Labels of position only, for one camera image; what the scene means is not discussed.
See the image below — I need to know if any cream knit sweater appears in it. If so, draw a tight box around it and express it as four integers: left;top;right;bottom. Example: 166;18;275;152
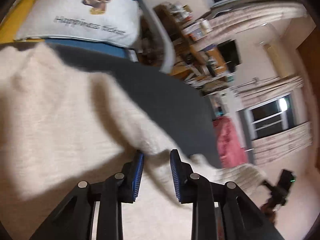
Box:
0;42;267;240

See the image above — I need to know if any person right hand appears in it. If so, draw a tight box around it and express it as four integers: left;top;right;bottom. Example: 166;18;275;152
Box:
260;200;276;225

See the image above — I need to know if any red ruffled quilt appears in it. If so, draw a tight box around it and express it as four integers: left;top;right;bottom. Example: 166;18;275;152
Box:
213;116;248;168

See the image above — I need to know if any grey yellow blue sofa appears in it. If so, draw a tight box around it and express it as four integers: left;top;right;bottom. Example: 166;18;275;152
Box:
0;0;177;74

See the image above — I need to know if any right floral curtain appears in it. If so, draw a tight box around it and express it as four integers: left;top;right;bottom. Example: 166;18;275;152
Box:
239;75;303;108

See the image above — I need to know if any floral curtain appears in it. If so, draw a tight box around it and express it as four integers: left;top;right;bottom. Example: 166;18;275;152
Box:
239;75;303;108
209;1;308;36

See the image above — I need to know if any wooden desk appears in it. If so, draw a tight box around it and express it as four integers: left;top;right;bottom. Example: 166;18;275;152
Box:
153;2;234;83

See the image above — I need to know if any black monitor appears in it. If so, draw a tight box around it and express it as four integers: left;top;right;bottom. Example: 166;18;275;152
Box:
217;40;241;73

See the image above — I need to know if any stack of boxes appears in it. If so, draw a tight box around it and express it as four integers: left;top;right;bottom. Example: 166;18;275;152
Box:
182;18;212;42

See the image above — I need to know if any middle floral curtain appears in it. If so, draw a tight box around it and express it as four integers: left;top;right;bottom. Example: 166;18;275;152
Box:
209;1;308;36

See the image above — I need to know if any white deer print pillow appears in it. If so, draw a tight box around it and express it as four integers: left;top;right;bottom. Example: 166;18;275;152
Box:
15;0;140;48

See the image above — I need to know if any wall air conditioner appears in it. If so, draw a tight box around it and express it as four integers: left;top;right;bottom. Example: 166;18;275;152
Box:
263;42;295;78

